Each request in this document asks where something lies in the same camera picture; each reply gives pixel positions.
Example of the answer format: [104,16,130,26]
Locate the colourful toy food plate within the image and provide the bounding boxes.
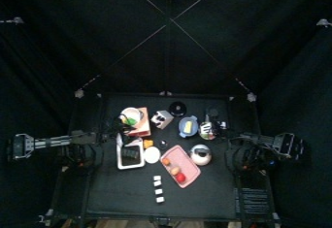
[196,120,219,142]

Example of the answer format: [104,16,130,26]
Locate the white rectangular tray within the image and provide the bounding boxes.
[115,133,146,171]

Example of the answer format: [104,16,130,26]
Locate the pink wooden box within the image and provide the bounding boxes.
[124,107,152,138]

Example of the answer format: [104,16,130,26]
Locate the pink rectangular tray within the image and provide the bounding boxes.
[159,145,202,189]

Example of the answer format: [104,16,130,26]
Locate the blue toy pot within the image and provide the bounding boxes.
[178,114,199,139]

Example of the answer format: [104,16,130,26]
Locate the black grill insert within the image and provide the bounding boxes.
[120,146,142,167]

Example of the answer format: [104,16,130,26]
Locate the white toy toaster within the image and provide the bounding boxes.
[150,110,175,130]

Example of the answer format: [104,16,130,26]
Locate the white round bowl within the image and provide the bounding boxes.
[119,107,144,127]

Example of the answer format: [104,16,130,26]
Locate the white round plate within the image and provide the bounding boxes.
[143,146,162,165]

